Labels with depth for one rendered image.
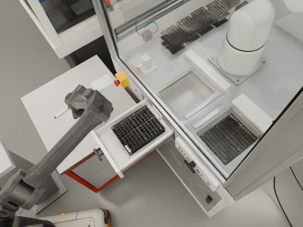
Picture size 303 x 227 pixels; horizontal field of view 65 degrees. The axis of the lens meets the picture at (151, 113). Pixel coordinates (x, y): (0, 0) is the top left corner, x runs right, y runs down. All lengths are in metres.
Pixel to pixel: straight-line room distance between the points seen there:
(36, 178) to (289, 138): 0.71
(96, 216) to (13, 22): 2.78
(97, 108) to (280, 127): 0.51
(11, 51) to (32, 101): 1.73
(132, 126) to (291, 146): 0.88
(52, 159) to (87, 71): 0.98
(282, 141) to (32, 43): 3.07
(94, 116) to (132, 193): 1.36
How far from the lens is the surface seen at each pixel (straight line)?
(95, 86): 1.58
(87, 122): 0.79
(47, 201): 2.27
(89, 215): 1.83
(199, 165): 1.13
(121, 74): 1.42
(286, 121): 0.52
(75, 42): 1.76
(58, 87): 1.70
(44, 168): 0.84
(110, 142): 1.31
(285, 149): 0.58
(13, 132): 2.69
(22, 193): 0.88
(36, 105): 1.69
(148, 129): 1.23
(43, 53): 3.14
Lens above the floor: 2.01
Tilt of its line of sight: 61 degrees down
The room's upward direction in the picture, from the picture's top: 10 degrees counter-clockwise
